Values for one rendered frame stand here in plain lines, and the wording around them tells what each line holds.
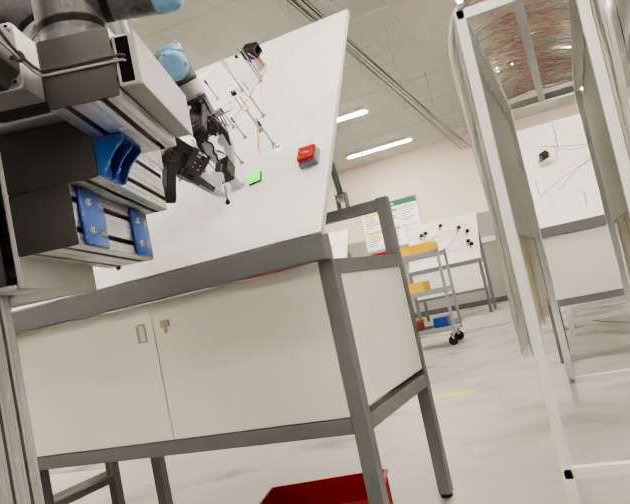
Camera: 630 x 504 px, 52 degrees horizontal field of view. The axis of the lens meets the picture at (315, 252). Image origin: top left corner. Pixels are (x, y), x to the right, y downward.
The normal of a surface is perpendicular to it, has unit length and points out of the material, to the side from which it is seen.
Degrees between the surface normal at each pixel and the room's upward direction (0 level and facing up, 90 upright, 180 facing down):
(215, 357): 90
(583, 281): 90
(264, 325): 90
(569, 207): 50
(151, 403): 90
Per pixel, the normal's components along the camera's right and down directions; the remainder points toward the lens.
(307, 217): -0.45, -0.59
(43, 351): -0.41, 0.01
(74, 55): -0.04, -0.07
